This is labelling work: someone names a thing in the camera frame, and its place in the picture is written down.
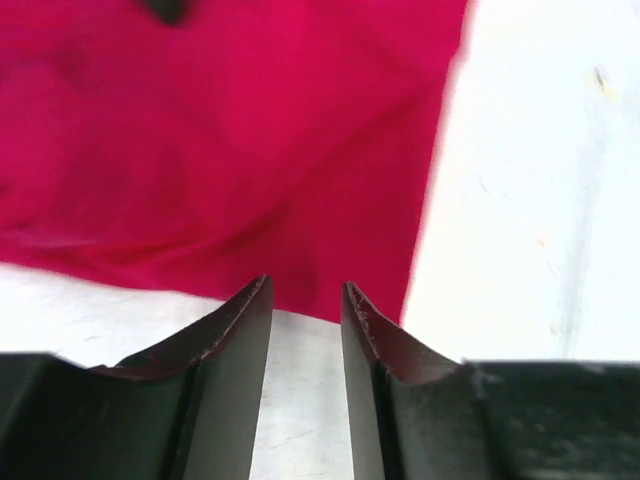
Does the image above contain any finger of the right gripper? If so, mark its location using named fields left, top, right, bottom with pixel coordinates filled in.
left=142, top=0, right=192, bottom=26

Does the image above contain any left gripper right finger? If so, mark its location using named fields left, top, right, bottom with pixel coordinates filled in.
left=341, top=283, right=473, bottom=479

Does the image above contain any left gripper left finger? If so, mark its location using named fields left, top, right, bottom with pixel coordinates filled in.
left=89, top=276, right=274, bottom=479

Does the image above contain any bright pink-red t shirt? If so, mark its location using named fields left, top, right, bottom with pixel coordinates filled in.
left=1, top=1, right=467, bottom=321

